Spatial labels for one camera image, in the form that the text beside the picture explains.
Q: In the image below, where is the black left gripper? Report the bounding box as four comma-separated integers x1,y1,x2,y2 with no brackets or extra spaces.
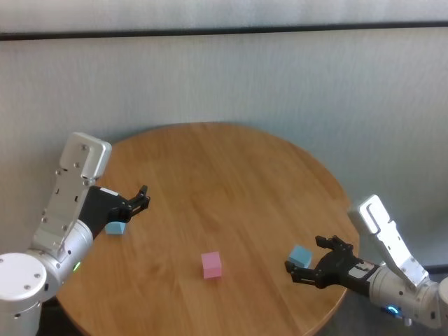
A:
78,184,153,242

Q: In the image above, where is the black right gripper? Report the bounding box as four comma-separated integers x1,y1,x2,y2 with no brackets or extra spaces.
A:
283,234,382,299

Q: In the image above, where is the blue foam cube block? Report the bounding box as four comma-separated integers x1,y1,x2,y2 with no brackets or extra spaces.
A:
104,220,127,237
287,244,314,270

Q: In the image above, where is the pink foam cube block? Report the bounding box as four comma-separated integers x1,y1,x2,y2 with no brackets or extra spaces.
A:
200,251,223,280

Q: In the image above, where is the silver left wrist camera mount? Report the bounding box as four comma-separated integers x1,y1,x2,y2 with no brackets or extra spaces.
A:
33,132,113,263

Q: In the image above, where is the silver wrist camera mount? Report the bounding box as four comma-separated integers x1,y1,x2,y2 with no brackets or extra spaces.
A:
346,194,432,292
33,132,113,263

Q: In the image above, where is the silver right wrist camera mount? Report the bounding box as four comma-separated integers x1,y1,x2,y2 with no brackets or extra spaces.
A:
346,194,432,292

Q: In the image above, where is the black wall rail strip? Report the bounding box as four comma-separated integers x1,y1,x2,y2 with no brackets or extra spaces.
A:
0,20,448,42

